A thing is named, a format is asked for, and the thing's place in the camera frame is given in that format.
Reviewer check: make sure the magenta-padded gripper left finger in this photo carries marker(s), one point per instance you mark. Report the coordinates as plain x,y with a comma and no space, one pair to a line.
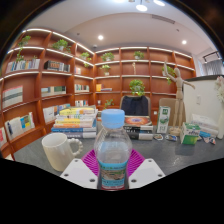
78,173

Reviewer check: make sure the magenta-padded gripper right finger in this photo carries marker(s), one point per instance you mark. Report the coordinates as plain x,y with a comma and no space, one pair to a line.
146,173

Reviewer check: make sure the clear water bottle blue cap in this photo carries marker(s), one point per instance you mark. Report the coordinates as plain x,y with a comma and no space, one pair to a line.
112,150

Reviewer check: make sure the white ceramic mug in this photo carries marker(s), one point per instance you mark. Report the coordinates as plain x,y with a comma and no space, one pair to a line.
58,151

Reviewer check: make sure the stack of dark books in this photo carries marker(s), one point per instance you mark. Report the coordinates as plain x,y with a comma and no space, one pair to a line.
140,128

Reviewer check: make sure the stack of colourful books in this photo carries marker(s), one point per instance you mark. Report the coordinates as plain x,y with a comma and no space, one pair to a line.
73,123

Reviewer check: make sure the tall white green carton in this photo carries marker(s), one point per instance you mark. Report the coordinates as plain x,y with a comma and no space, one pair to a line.
163,120

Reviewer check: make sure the green and white box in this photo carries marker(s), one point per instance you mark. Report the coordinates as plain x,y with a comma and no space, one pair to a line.
190,134

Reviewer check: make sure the dark office chair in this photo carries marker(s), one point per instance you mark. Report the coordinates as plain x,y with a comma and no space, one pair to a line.
135,106

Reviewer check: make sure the tan chair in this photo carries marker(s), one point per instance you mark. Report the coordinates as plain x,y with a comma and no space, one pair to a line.
172,108

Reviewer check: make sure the stack of white books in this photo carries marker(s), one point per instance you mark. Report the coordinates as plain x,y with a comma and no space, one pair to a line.
206,123

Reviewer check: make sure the wooden artist mannequin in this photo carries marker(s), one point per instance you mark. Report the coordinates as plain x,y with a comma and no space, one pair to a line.
179,96

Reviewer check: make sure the wooden shelf unit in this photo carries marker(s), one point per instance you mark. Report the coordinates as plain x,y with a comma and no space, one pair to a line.
113,70

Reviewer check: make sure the grey curtain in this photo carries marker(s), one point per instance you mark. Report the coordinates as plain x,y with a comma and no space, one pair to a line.
213,67

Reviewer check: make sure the ceiling lights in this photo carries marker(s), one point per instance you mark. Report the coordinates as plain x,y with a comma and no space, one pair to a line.
141,7

